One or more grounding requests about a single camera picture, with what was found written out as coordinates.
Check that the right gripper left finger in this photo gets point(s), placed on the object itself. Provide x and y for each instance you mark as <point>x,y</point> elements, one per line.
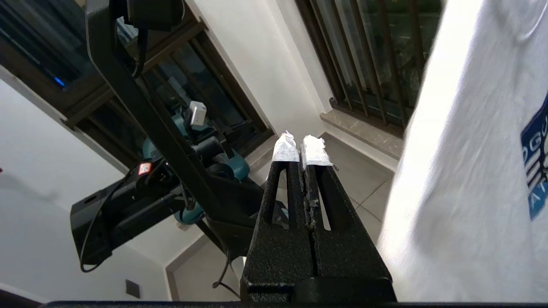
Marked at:
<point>277,250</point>

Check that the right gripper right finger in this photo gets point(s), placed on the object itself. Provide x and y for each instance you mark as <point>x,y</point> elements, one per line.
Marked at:
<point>347,252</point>

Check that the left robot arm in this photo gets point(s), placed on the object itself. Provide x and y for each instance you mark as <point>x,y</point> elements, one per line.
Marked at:
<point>124,214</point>

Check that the grey stone window sill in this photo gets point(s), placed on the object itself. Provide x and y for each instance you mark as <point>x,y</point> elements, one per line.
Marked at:
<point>364,130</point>

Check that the person in white shirt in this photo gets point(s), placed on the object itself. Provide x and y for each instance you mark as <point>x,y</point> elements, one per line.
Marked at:
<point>475,179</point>

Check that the black robot column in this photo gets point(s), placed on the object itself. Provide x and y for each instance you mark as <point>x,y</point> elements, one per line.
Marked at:
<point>141,107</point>

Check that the window with metal bars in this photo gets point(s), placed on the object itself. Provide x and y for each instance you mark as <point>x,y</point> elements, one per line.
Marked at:
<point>376,51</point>

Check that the dark framed window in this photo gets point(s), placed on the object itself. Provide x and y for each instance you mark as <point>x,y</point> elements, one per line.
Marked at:
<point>51,51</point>

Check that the dark square wall plate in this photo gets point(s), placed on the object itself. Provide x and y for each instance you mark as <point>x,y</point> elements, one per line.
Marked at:
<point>132,288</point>

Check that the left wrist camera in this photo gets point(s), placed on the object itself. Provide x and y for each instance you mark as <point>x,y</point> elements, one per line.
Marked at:
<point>198,114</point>

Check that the black head camera box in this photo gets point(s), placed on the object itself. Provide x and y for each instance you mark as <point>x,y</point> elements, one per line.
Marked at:
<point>154,13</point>

